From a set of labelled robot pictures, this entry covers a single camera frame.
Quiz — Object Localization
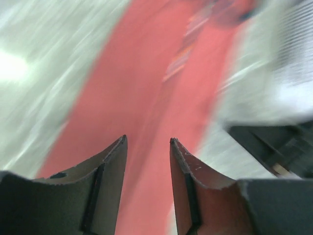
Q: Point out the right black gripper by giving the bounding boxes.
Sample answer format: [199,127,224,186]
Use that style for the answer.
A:
[227,123,313,179]

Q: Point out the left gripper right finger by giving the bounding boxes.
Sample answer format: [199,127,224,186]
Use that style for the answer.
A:
[170,138,313,235]

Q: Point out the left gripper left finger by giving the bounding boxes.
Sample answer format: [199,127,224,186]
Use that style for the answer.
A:
[0,136,128,235]

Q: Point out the rust red tank top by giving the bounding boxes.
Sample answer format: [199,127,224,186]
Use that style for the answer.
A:
[40,0,260,235]

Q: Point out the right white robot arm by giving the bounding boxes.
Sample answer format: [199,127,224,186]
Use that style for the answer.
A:
[211,0,313,178]

